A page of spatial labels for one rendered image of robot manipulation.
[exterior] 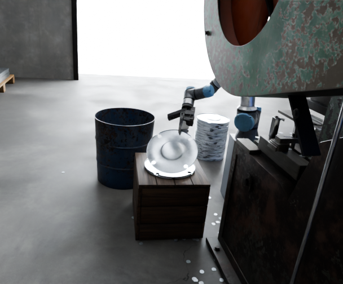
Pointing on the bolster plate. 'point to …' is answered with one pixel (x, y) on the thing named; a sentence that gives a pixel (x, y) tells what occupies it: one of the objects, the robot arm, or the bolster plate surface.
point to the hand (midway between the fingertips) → (179, 133)
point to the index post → (274, 126)
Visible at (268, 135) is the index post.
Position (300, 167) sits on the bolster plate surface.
